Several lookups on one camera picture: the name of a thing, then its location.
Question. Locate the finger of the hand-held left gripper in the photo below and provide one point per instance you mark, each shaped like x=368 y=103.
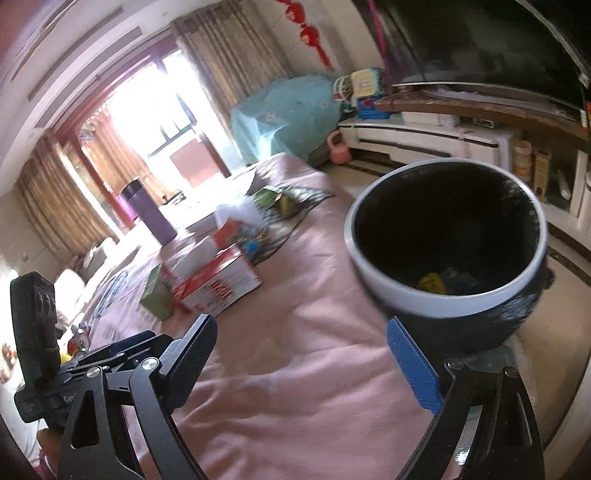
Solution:
x=134 y=346

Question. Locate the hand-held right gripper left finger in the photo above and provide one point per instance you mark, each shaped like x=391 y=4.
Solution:
x=194 y=355

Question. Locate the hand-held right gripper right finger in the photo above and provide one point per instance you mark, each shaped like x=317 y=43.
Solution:
x=411 y=364

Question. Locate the green paper box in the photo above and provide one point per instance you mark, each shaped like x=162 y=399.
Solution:
x=154 y=290

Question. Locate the red and white carton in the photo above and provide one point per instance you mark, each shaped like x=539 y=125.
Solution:
x=221 y=284

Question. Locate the black white-rimmed trash bin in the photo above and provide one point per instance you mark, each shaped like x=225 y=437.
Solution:
x=461 y=302

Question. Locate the white foam block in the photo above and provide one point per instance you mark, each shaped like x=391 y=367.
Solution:
x=196 y=256

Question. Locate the beige sofa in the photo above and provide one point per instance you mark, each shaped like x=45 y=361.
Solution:
x=92 y=272

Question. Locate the yellow wrapper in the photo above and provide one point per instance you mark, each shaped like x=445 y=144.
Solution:
x=431 y=282

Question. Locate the short brown curtain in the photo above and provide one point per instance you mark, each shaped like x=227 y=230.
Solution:
x=55 y=198

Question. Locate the small red carton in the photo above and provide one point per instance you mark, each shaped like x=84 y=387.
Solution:
x=228 y=233

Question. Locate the purple tumbler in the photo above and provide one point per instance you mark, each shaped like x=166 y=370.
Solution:
x=152 y=217

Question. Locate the white flat box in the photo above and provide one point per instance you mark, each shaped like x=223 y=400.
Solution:
x=201 y=221

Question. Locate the white crumpled tissue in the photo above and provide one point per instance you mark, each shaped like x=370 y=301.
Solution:
x=238 y=212

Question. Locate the green snack wrapper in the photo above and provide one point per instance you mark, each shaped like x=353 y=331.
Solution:
x=268 y=196

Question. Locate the white television cabinet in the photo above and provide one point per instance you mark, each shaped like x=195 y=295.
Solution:
x=415 y=138

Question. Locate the pink kettlebell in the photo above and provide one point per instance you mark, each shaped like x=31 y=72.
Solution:
x=338 y=150

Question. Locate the wooden grater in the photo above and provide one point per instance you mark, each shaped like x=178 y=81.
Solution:
x=542 y=173

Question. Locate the stack of yellow containers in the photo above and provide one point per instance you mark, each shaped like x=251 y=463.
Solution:
x=521 y=159

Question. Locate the white remote control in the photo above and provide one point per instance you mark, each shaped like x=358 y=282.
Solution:
x=564 y=184

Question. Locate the teal cloth cover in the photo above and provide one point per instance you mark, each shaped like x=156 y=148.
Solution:
x=286 y=115

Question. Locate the blue toy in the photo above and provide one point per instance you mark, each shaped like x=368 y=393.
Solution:
x=369 y=110

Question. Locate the white toy basket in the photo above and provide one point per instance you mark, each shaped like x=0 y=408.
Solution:
x=341 y=90

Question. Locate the colourful toy board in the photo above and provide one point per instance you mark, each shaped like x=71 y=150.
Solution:
x=367 y=83

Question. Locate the long brown curtain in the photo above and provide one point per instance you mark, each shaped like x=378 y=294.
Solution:
x=231 y=60

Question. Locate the purple thin pole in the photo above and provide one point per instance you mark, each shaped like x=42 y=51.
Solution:
x=383 y=41

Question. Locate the black television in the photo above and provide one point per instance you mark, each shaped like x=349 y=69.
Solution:
x=485 y=41

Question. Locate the red hanging wall decoration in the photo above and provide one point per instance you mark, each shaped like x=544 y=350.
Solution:
x=309 y=34

